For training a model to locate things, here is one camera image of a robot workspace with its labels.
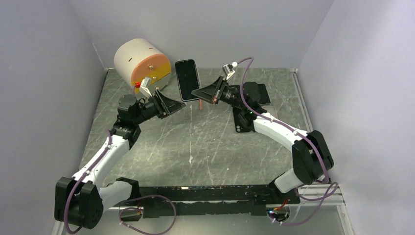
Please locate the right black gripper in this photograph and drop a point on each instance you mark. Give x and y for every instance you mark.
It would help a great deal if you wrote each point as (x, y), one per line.
(212, 92)

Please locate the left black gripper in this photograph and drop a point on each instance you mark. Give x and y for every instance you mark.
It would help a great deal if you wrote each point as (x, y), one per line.
(168, 107)

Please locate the black phone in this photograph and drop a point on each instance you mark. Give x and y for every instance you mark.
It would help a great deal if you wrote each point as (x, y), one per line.
(187, 78)

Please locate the black phone case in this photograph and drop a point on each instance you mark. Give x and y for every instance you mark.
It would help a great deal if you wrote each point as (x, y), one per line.
(239, 128)

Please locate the beige phone case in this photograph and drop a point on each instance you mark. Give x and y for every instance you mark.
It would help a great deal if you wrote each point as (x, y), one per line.
(271, 111)

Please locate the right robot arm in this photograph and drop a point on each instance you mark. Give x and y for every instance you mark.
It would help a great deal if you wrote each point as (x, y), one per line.
(311, 158)

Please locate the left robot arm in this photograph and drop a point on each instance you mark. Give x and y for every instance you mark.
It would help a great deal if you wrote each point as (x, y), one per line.
(80, 200)

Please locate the round white drawer cabinet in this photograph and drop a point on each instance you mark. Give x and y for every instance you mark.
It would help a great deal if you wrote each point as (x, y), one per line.
(138, 59)

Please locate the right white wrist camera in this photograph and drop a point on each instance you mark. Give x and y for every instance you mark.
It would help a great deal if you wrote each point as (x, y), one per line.
(229, 70)

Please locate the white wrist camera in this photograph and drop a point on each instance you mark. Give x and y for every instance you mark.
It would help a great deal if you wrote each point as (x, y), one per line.
(142, 88)
(229, 70)

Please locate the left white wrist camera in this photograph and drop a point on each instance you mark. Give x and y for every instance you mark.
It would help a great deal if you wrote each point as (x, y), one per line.
(142, 88)

